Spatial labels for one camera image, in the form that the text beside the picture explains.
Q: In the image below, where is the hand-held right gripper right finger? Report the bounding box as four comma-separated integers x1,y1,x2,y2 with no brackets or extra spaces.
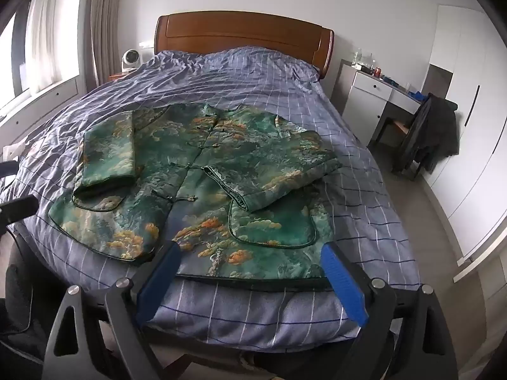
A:
320,241,458,380

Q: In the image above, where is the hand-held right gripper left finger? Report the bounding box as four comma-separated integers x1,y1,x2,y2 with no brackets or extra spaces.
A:
43,241,182,380

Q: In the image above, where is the green patterned jacket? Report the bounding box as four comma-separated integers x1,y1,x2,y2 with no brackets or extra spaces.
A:
48,103,343,286

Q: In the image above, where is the white low cabinet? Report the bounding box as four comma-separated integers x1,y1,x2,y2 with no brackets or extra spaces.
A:
0,77,90,147

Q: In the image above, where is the white sheer curtain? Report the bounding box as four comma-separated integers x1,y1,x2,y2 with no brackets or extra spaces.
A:
24,0,60,93

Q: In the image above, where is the person's dark clothing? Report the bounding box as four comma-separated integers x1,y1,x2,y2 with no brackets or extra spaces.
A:
0,241,54,380

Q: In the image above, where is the wooden chair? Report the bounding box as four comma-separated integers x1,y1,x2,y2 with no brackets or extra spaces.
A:
374,117,426,181

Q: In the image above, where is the white round fan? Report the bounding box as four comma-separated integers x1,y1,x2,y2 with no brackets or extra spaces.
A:
121,48,142,73

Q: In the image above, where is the beige curtain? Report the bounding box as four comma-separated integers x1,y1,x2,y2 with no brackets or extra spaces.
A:
81,0,127,92

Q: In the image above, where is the dark jacket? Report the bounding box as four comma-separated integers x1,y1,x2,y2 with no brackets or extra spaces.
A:
396,93,459,175

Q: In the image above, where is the white wardrobe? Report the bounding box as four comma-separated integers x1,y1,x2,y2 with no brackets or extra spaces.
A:
420,4,507,282

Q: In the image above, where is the white desk with drawers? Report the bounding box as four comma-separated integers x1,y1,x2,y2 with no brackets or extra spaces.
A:
341,59,426,147

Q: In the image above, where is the blue checked duvet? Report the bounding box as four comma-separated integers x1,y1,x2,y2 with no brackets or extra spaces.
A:
0,46,421,353

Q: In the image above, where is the wooden headboard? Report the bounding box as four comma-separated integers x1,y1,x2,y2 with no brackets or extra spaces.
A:
154,10,335,80

